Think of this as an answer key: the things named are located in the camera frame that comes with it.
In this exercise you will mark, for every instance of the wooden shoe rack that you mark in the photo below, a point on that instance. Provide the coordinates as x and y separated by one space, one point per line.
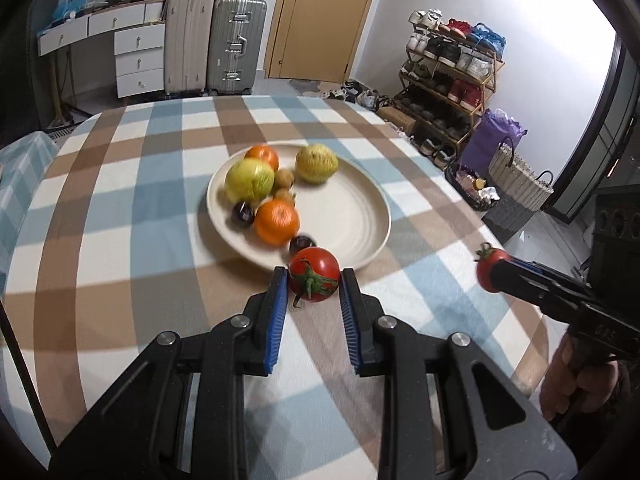
449 75

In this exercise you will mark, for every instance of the woven basket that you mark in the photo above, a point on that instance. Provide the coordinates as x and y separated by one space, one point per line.
514 178

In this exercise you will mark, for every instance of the beige suitcase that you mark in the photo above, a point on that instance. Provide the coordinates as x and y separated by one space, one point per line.
188 25

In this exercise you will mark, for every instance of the white drawer desk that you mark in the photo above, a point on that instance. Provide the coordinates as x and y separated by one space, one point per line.
121 47

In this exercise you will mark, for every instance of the person's right hand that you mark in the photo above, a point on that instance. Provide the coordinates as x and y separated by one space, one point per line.
560 383

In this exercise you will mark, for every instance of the purple bag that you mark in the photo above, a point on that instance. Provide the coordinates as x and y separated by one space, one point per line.
495 127

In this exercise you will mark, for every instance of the orange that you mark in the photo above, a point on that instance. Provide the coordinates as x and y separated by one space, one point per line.
276 222
264 153

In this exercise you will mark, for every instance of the red tomato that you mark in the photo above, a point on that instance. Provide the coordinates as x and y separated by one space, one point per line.
313 275

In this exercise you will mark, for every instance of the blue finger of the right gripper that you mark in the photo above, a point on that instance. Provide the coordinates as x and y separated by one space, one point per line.
557 295

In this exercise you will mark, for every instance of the smooth yellow-green guava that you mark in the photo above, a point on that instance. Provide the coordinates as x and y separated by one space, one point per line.
249 180

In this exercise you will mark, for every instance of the silver suitcase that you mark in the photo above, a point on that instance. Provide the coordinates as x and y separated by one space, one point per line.
234 45

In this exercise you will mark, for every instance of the cardboard box on floor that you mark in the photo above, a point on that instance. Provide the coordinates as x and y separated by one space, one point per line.
398 119

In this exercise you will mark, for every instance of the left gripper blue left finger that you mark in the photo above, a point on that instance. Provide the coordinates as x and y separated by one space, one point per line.
135 428

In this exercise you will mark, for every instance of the wooden door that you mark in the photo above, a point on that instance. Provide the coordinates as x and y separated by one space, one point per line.
314 39

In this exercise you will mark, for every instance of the wrinkled yellow fruit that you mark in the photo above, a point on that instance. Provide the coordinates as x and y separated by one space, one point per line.
316 163

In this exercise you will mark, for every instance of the dark plum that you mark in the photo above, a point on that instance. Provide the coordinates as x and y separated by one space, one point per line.
299 243
243 215

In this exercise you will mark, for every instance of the small tomato with stem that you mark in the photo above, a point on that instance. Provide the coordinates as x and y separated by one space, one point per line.
487 257

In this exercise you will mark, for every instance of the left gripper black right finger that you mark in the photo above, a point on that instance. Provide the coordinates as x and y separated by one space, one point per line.
449 411

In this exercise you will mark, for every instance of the checkered tablecloth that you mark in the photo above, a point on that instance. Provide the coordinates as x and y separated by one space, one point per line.
117 246

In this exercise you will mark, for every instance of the cream round plate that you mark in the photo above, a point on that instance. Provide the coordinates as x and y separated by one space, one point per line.
348 216

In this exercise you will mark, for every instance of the brown kiwi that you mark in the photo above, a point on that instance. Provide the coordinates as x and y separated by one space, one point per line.
285 195
283 179

